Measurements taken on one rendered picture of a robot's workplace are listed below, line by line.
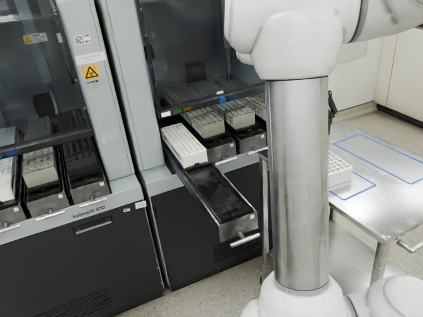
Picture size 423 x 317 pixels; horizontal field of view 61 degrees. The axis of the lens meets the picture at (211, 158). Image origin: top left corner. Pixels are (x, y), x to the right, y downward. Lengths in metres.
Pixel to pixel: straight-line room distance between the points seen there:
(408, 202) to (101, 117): 1.08
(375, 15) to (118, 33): 0.95
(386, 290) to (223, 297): 1.29
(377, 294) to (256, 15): 0.53
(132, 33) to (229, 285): 1.32
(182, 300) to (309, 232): 1.40
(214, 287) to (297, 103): 1.54
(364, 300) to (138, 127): 1.03
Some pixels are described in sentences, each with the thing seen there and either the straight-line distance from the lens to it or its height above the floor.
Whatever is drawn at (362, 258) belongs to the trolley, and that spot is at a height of 0.28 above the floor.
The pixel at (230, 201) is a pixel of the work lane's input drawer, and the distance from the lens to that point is 1.20.
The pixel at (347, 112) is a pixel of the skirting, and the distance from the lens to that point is 3.69.
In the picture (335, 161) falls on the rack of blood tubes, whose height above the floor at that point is 0.88.
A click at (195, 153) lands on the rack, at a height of 0.86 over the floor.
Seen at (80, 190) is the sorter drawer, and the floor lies 0.79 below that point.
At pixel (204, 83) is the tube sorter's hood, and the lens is 1.48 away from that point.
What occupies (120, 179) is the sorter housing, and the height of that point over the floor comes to 0.73.
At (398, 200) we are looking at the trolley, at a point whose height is 0.82.
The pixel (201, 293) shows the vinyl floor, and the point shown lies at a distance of 1.99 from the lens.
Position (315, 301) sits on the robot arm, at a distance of 0.69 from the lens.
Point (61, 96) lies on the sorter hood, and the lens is 1.37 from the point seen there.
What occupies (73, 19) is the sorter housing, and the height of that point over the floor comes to 1.37.
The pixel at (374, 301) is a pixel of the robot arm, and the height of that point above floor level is 0.96.
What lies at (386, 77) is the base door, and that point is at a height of 0.36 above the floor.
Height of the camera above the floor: 1.54
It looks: 31 degrees down
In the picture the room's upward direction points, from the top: 6 degrees counter-clockwise
